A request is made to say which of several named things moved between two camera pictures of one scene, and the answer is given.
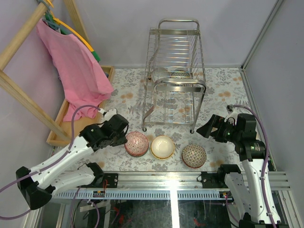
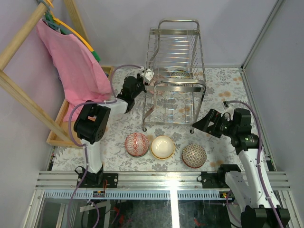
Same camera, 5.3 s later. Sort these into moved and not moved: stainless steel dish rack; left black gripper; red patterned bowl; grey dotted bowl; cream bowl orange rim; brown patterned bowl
Moved: left black gripper; red patterned bowl
Not moved: brown patterned bowl; cream bowl orange rim; grey dotted bowl; stainless steel dish rack
